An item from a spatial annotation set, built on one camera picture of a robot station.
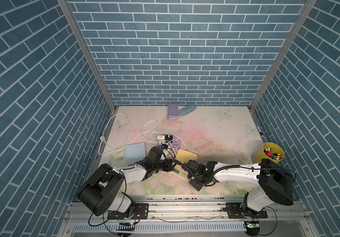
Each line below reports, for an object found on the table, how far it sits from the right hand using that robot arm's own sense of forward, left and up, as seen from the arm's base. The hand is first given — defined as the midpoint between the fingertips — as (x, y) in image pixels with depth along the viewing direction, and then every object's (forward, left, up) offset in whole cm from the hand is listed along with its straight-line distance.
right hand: (194, 183), depth 83 cm
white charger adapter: (+23, +22, +9) cm, 33 cm away
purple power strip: (+23, +12, +6) cm, 27 cm away
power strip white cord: (+21, +45, +1) cm, 50 cm away
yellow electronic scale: (+15, +7, +2) cm, 17 cm away
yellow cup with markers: (+18, -42, +12) cm, 47 cm away
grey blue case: (+56, +7, +3) cm, 57 cm away
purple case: (+53, +18, +4) cm, 56 cm away
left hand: (+9, +11, +3) cm, 15 cm away
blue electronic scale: (+15, +38, +2) cm, 41 cm away
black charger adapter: (+24, +17, +8) cm, 31 cm away
